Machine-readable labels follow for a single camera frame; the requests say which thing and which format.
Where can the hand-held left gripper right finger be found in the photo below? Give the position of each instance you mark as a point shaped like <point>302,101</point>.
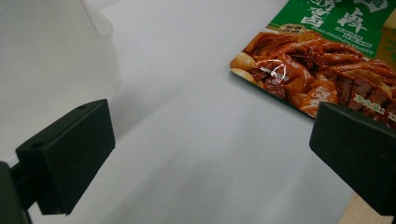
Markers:
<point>358,155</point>

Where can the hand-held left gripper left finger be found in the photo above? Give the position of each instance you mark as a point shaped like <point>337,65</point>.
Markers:
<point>71,155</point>

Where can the clear plastic container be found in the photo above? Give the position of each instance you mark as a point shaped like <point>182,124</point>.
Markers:
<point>53,62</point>

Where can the red green sauce pouch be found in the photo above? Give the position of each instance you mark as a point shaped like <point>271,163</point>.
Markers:
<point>317,62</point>

